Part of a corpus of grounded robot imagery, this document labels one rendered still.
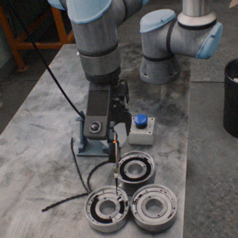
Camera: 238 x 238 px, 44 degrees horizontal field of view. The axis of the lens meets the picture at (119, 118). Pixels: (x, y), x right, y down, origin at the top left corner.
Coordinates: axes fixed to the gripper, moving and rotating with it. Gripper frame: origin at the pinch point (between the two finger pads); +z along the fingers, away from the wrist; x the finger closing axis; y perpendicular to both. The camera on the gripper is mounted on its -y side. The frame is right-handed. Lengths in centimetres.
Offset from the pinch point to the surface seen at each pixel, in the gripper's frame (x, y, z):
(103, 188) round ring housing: 3.2, -5.2, 9.5
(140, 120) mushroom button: -4.1, 15.3, 5.8
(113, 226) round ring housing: -0.8, -14.4, 9.8
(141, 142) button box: -3.9, 13.0, 12.0
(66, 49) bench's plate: 37, 72, 13
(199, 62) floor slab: -32, 190, 93
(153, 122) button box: -7.3, 17.6, 8.7
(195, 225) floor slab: -23, 33, 93
